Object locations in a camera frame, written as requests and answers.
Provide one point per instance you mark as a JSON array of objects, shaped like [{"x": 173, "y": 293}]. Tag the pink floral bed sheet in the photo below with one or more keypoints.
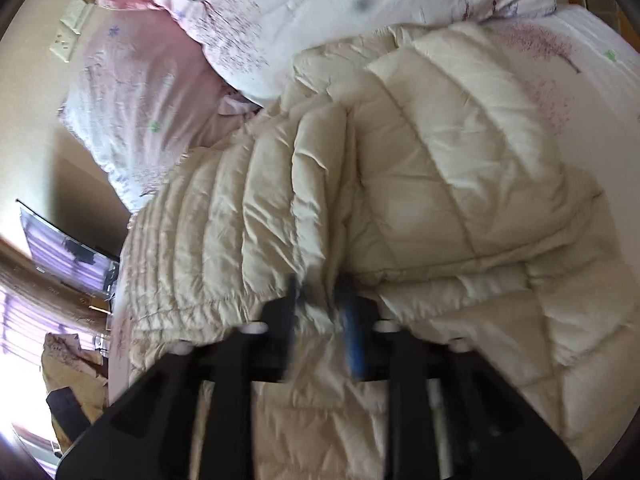
[{"x": 560, "y": 65}]

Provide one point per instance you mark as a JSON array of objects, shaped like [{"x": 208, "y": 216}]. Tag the flat screen monitor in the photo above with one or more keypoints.
[{"x": 65, "y": 255}]

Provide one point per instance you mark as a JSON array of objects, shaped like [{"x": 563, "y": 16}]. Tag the cream puffer jacket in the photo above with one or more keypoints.
[{"x": 425, "y": 175}]

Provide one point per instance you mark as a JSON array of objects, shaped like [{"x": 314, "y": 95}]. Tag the beige wall socket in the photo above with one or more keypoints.
[{"x": 62, "y": 44}]

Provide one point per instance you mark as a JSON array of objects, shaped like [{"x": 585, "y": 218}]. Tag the white floral pillow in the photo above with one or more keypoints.
[{"x": 320, "y": 5}]

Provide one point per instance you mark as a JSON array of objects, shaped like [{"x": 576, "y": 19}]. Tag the pink floral pillow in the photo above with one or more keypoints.
[{"x": 150, "y": 90}]

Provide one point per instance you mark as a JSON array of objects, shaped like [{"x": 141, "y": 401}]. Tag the beige wall switch plate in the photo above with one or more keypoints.
[{"x": 75, "y": 12}]

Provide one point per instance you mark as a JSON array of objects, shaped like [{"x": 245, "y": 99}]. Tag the wooden desk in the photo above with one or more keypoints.
[{"x": 45, "y": 290}]

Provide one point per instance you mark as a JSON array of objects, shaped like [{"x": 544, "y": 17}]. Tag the black object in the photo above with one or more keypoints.
[{"x": 67, "y": 410}]

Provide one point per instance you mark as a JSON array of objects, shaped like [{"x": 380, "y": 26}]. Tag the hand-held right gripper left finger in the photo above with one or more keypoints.
[{"x": 280, "y": 330}]

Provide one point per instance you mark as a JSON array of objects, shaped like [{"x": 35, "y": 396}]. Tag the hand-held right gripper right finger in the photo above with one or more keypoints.
[{"x": 355, "y": 342}]

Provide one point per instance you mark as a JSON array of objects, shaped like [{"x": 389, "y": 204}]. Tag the beige crumpled cloth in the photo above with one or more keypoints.
[{"x": 67, "y": 365}]

